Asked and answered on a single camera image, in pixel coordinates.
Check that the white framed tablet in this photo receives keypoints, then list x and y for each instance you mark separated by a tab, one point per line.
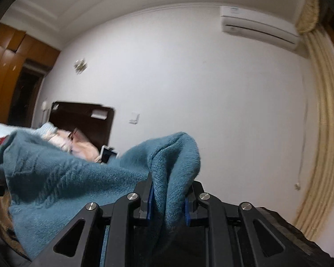
109	154

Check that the brown fuzzy blanket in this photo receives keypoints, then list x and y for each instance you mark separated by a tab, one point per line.
1	228

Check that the dark wooden headboard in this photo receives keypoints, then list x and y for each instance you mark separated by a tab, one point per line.
78	122

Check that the light blue patterned quilt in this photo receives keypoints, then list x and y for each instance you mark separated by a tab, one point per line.
0	132

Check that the beige curtain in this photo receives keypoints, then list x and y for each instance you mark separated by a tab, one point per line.
327	116

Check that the white air conditioner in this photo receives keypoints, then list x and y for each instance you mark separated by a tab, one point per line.
256	25

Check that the pink quilt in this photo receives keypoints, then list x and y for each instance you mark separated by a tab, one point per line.
82	146

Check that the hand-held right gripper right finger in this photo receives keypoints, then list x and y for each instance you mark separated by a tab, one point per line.
187	210

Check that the brown wooden wardrobe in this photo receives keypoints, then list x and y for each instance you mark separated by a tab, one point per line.
2	75

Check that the white rectangular label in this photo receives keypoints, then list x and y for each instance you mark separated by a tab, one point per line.
98	114

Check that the blue fluffy towel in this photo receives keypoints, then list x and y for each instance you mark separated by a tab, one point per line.
72	178

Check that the small wall ornament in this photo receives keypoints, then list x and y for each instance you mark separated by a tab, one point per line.
80	65

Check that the magenta garment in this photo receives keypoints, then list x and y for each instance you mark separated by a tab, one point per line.
1	140

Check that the white wall switch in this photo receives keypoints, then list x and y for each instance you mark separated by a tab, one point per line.
134	118

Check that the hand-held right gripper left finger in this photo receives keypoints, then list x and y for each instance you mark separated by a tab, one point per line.
148	203

